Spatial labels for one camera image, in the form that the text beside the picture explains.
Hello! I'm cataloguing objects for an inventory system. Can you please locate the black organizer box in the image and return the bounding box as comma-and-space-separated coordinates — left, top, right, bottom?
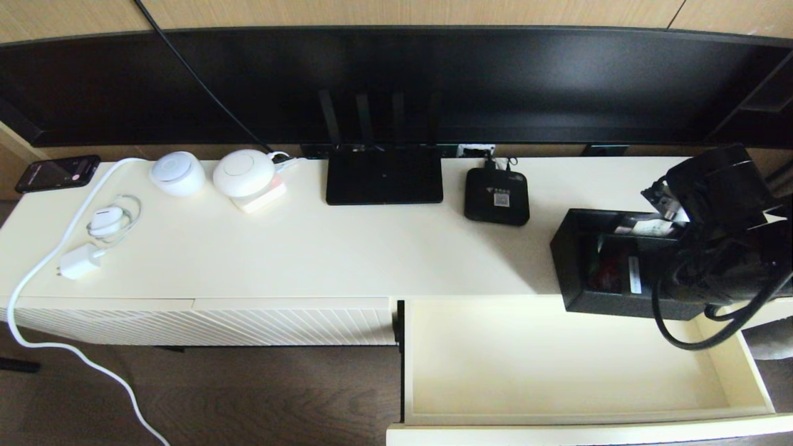
550, 209, 707, 321

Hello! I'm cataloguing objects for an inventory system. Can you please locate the cream ribbed drawer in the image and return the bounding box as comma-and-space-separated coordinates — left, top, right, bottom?
387, 296, 793, 446

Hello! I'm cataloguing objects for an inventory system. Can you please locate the white ribbed sideboard cabinet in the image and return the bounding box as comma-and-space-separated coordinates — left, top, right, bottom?
0, 155, 793, 348

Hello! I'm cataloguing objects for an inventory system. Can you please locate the red green snack packet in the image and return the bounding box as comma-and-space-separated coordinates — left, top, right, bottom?
589, 254, 626, 293

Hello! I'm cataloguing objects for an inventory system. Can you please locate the white flat packet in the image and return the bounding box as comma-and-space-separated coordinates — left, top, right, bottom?
631, 219, 677, 237

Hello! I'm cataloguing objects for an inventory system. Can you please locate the grey white fluffy bundle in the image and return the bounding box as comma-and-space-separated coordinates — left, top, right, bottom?
742, 317, 793, 361

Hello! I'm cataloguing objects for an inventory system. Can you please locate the black set-top box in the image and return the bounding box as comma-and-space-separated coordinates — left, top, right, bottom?
463, 167, 530, 226

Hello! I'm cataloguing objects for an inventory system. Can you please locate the black router with antennas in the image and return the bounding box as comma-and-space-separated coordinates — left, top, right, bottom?
318, 90, 444, 206

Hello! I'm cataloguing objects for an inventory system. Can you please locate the large black flat television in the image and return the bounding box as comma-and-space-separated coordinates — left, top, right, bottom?
0, 25, 793, 149

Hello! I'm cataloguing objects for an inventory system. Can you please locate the cream ribbed cabinet front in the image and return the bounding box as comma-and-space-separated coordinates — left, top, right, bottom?
193, 295, 397, 345
0, 296, 198, 345

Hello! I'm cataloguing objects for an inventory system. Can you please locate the pinkish white square base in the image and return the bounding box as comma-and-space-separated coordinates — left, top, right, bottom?
232, 177, 287, 214

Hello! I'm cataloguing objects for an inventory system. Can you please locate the large white dome device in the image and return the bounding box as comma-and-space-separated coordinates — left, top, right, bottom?
212, 149, 276, 199

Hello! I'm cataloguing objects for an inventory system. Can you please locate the small white round speaker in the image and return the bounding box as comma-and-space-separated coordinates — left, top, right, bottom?
149, 151, 207, 197

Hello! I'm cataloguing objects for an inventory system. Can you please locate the white power adapter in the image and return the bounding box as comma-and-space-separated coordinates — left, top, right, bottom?
58, 242, 107, 280

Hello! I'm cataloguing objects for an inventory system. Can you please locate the black smartphone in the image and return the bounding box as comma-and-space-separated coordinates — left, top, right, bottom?
15, 154, 102, 194

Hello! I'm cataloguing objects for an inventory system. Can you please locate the black furniture foot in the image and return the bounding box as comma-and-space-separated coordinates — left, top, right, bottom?
0, 356, 42, 373

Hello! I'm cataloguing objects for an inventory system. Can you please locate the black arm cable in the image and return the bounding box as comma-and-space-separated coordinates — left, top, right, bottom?
651, 245, 793, 352

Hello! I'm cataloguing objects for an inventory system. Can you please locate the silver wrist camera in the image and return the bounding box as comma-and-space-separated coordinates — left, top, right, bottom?
643, 178, 690, 222

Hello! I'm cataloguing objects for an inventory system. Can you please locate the thin black hanging cable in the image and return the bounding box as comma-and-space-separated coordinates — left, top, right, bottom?
135, 0, 274, 153

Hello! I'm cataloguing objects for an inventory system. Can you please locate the white oval charger with cord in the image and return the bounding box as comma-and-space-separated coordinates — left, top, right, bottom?
87, 194, 143, 244

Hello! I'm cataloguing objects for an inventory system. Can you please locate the thick white power cable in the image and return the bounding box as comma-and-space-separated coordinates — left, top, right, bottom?
7, 156, 173, 446

